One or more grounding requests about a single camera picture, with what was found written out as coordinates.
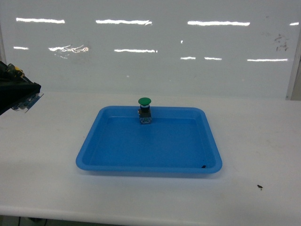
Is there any green push button switch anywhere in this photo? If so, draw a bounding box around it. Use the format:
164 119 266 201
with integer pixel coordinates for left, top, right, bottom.
138 97 152 124

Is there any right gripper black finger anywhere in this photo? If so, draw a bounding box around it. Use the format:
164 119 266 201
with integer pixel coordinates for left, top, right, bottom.
0 81 41 114

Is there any blue plastic tray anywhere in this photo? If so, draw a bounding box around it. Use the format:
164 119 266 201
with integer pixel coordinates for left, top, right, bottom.
76 106 222 174

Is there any white board panel frame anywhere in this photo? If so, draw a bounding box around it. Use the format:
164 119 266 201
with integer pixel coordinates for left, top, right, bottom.
286 37 301 101

